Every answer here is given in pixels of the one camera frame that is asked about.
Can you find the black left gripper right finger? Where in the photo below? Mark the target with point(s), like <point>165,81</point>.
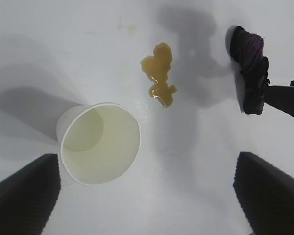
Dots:
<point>272,198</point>

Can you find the white paper cup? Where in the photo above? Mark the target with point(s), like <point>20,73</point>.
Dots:
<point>100,147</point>

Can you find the brown liquid spill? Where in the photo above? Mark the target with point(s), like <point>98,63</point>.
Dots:
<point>159,66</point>

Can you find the purple and black cloth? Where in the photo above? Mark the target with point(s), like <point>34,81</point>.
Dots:
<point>250,68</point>

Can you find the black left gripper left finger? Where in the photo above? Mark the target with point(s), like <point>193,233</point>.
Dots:
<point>22,198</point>

